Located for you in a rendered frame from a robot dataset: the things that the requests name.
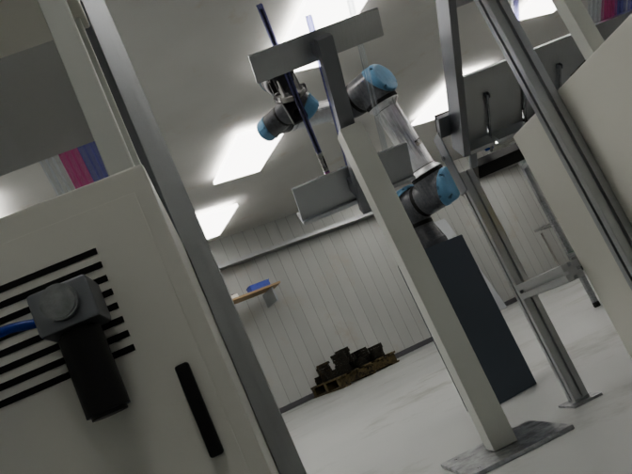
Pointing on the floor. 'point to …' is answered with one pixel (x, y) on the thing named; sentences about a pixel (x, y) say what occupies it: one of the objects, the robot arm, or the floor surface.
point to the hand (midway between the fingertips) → (296, 97)
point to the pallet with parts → (351, 368)
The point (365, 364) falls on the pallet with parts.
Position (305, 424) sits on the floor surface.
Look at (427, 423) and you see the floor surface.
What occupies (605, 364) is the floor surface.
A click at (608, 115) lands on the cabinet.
